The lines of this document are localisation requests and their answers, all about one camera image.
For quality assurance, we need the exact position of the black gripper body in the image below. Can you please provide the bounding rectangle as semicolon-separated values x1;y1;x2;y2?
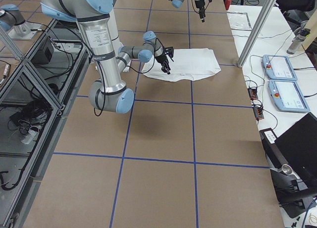
156;46;174;67
194;0;212;19

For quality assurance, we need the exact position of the white long-sleeve printed shirt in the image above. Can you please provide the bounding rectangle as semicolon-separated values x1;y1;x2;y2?
142;48;221;82

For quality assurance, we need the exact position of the clear plastic sheet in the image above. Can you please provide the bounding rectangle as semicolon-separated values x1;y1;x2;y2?
227;11;252;31

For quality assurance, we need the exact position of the upper blue teach pendant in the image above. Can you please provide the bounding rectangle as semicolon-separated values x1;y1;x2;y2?
262;54;298;81

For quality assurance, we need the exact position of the blue teach pendant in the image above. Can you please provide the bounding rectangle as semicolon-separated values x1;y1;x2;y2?
262;54;298;81
268;80;310;113

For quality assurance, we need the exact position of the grey water bottle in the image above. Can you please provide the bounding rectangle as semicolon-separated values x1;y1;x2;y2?
286;28;311;54

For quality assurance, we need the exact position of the lower blue teach pendant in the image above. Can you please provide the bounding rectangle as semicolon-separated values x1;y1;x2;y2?
268;80;310;113

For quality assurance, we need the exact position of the black laptop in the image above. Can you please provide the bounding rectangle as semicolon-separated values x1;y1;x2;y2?
260;113;317;218

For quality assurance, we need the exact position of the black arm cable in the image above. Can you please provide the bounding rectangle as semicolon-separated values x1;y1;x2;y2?
93;54;159;116

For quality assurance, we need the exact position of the aluminium frame post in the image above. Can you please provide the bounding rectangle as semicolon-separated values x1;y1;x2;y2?
237;0;276;68

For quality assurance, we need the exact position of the aluminium frame rail structure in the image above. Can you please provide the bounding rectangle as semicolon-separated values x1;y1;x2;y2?
0;21;90;228

